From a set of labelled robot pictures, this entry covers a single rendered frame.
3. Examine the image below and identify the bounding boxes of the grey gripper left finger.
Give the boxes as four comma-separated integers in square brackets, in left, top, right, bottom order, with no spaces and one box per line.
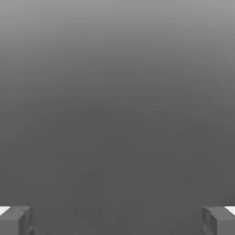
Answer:
[0,205,35,235]

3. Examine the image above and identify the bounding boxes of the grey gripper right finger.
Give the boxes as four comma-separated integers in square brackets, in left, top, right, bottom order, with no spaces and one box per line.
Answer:
[200,206,235,235]

